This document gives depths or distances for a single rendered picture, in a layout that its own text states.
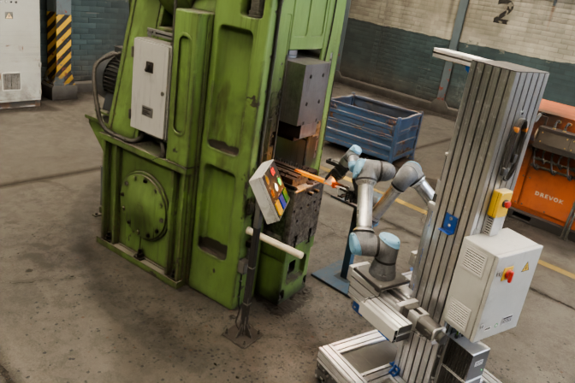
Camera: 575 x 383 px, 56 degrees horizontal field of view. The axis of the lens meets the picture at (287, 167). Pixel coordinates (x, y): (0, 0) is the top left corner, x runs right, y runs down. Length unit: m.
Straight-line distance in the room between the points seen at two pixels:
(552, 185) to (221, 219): 3.99
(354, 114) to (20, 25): 4.59
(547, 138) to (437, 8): 5.74
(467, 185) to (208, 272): 2.03
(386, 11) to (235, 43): 8.86
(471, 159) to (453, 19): 8.79
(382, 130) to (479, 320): 4.82
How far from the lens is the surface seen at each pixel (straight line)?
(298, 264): 4.18
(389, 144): 7.30
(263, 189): 3.04
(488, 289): 2.71
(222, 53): 3.56
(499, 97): 2.61
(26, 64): 8.26
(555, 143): 6.35
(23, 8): 8.13
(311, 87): 3.52
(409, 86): 11.85
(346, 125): 7.56
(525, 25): 10.85
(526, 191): 6.69
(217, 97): 3.61
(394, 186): 3.27
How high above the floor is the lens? 2.30
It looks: 20 degrees down
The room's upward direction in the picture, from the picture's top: 8 degrees clockwise
